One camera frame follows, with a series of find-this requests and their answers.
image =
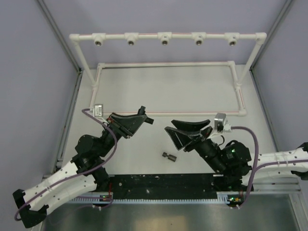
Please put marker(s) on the left aluminium frame post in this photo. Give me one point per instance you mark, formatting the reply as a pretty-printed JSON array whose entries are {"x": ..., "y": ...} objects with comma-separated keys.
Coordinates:
[{"x": 58, "y": 156}]

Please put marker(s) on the grey slotted cable duct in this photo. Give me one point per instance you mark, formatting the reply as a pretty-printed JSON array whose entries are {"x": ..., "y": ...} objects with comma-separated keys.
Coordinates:
[{"x": 221, "y": 198}]

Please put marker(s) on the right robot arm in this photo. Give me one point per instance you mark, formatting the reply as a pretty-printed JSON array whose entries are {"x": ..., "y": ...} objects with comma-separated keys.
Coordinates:
[{"x": 234, "y": 163}]

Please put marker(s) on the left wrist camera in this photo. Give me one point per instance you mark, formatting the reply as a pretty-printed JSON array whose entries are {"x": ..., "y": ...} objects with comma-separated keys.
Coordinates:
[{"x": 98, "y": 110}]

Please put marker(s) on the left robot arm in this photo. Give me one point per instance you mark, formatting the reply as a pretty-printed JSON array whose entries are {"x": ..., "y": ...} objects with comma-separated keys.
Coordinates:
[{"x": 82, "y": 174}]

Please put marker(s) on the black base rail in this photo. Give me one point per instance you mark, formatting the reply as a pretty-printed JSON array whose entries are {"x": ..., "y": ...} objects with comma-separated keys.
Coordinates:
[{"x": 170, "y": 186}]

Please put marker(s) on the right aluminium frame post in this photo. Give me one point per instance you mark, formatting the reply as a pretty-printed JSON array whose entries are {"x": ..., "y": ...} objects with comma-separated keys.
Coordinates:
[{"x": 280, "y": 75}]

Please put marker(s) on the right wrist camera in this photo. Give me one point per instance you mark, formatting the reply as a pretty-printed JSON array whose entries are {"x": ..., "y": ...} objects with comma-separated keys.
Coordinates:
[{"x": 221, "y": 123}]

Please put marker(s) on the aluminium frame post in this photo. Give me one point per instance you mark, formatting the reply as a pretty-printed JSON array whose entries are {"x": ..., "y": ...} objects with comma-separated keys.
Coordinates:
[
  {"x": 280, "y": 75},
  {"x": 58, "y": 156}
]

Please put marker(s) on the grey faucet knob part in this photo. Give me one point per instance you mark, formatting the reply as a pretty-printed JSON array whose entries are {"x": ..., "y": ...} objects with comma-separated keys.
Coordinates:
[{"x": 169, "y": 156}]

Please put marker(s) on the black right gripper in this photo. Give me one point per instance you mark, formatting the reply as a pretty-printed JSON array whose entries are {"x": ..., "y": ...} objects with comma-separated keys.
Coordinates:
[{"x": 181, "y": 138}]

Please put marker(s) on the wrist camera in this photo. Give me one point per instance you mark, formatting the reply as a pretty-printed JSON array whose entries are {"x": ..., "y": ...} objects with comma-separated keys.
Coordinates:
[
  {"x": 98, "y": 110},
  {"x": 221, "y": 123}
]

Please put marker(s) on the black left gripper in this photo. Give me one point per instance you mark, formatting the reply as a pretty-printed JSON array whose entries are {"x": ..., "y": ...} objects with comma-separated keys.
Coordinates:
[{"x": 126, "y": 125}]

